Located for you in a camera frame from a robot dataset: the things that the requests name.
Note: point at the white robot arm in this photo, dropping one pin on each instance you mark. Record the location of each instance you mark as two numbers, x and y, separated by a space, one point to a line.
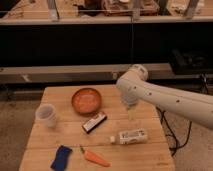
195 107

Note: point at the black whiteboard eraser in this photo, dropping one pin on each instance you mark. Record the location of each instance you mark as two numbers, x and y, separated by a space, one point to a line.
94 122

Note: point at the orange wooden bowl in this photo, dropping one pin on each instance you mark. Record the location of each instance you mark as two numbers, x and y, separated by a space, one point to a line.
86 101

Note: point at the translucent pusher tool tip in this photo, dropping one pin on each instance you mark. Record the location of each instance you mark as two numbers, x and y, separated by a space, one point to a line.
131 113

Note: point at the white plastic bottle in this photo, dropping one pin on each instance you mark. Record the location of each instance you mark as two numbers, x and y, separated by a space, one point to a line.
130 137

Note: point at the orange toy carrot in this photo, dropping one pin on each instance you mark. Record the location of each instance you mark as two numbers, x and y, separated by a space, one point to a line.
92 157

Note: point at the blue sponge cloth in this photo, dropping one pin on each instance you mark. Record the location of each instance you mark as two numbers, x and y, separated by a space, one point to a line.
61 158

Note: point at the grey metal shelf rail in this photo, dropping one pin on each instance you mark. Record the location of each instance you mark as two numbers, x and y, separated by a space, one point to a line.
83 73

